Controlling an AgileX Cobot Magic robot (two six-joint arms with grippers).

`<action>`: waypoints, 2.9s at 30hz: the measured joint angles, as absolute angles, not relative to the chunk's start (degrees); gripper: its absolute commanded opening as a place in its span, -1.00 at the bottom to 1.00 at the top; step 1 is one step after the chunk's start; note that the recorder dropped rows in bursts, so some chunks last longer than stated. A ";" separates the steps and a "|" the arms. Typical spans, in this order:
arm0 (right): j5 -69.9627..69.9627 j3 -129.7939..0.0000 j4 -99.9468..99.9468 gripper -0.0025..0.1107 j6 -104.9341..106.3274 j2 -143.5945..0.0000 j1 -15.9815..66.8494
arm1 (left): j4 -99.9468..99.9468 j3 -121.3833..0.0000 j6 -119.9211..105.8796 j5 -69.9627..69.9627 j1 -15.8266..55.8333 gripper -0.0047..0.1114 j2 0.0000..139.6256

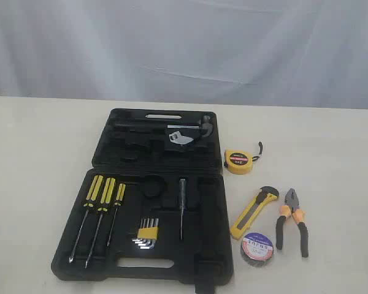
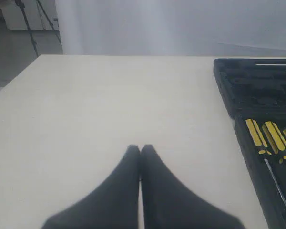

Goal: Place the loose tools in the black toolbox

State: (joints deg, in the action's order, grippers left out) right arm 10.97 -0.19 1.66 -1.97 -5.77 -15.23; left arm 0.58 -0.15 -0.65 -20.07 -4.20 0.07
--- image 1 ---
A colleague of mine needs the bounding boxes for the hex key set yellow holder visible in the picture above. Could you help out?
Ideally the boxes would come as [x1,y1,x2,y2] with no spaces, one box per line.
[132,217,159,250]

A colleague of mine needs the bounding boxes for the black voltage tester screwdriver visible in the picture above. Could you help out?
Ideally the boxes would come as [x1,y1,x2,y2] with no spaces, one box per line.
[179,178,186,241]

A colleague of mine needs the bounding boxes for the claw hammer black handle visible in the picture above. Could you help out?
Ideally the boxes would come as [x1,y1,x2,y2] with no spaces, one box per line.
[110,115,213,137]

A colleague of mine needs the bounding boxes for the black electrical tape roll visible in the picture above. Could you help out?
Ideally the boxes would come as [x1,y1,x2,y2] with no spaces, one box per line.
[240,232,274,267]

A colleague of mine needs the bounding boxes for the large yellow black screwdriver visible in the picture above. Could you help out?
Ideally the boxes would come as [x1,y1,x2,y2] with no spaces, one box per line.
[68,175,104,263]

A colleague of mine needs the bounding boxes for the small yellow black screwdriver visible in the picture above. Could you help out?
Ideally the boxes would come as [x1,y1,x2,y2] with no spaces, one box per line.
[107,183,126,247]

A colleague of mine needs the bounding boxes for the orange black pliers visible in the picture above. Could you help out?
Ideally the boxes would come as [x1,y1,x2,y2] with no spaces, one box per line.
[275,188,309,258]

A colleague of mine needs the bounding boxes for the yellow tape measure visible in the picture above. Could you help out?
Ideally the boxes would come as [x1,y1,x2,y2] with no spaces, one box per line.
[224,141,263,175]

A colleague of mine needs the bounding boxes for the middle yellow black screwdriver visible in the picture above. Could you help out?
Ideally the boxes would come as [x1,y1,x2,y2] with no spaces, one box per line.
[85,177,116,268]

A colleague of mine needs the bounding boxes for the black plastic tool case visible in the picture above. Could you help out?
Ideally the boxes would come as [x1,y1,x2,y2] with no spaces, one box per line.
[51,108,234,293]

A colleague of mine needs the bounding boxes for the silver adjustable wrench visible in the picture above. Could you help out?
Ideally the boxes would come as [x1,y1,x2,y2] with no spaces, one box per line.
[167,129,199,146]

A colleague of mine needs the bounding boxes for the yellow utility knife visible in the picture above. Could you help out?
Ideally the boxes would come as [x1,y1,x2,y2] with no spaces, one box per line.
[230,186,279,239]

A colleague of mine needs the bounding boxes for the white backdrop curtain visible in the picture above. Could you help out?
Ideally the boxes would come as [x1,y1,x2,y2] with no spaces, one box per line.
[0,1,368,108]

